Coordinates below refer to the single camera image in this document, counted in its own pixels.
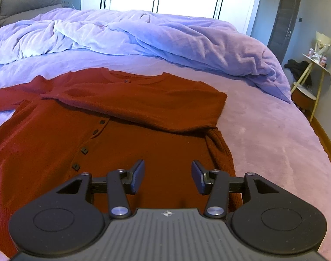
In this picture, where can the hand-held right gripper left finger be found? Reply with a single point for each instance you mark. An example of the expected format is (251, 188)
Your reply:
(138, 178)

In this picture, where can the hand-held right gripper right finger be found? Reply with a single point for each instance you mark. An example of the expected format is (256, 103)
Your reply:
(198, 178)

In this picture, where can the red knit cardigan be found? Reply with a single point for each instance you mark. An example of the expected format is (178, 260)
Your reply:
(154, 155)

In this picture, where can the mauve bed sheet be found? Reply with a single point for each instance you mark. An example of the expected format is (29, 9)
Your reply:
(263, 141)

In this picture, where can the lilac fluffy duvet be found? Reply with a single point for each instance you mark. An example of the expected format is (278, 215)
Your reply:
(154, 35)

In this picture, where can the black cloth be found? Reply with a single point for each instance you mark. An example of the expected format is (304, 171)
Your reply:
(297, 66)

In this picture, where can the gold-legged side table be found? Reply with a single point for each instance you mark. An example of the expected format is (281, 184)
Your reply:
(327, 69)

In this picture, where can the brown wooden door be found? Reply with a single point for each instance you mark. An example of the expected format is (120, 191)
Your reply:
(285, 19)

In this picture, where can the cream wrapped flower bouquet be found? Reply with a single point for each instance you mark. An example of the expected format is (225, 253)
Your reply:
(322, 42)

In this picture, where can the grey padded headboard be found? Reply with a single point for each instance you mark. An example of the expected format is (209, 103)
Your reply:
(32, 2)

